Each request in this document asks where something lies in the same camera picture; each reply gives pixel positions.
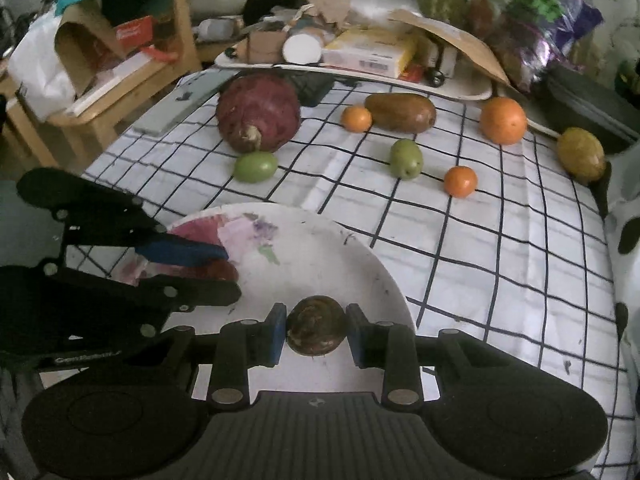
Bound wooden chair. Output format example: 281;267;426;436
8;0;202;165

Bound brown potato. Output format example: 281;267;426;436
364;93;437;134

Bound cow print plush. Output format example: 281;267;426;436
604;148;639;408

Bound white painted plate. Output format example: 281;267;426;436
115;203;414;405

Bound dark grey zip case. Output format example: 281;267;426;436
536;65;640;155

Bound yellow white box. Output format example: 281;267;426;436
321;28;418;78

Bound black flat device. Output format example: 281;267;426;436
284;72;335;107

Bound white oval tray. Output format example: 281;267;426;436
214;52;492;102

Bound checkered white tablecloth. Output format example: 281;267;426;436
84;78;639;479

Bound yellow-brown pear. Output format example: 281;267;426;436
556;127;606;183

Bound purple green snack bag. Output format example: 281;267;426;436
486;0;603;94

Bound large orange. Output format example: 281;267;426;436
480;96;527;145

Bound small green fruit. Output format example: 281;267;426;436
233;152;279;183

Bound small orange tangerine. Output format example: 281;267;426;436
444;166;478;198

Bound white round jar lid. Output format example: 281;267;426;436
282;34;323;65

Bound grey-green phone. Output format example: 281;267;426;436
131;70;238;136

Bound dark brown round fruit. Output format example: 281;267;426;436
286;295;347;356

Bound green oval fruit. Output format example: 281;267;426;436
390;139;424;180

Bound brown paper envelope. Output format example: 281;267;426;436
388;9;511;87

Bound red cabbage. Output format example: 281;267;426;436
216;73;300;154

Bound small brown pouch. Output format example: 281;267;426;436
247;30;288;64

